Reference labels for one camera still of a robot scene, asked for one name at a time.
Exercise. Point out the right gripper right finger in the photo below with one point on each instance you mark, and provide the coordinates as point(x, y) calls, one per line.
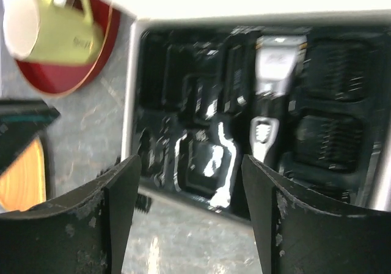
point(298, 230)

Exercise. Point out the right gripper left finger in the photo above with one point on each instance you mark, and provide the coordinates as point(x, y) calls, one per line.
point(83, 231)

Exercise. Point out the black comb guard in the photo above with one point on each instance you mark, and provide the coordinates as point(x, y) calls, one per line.
point(331, 142)

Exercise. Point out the black comb guard attachment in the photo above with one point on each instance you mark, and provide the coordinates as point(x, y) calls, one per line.
point(337, 70)

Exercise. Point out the black silver hair clipper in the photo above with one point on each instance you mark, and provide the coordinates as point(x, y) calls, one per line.
point(278, 60)

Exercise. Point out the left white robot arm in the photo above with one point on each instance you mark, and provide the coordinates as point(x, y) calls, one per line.
point(21, 122)

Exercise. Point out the woven bamboo tray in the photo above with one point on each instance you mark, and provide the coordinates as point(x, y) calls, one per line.
point(23, 184)

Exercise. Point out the dark red round tray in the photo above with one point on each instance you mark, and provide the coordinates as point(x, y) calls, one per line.
point(60, 80)

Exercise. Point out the white clipper kit box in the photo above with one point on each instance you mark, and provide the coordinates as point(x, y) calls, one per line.
point(302, 86)

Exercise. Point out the pale yellow mug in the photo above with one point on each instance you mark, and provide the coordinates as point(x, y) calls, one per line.
point(41, 31)

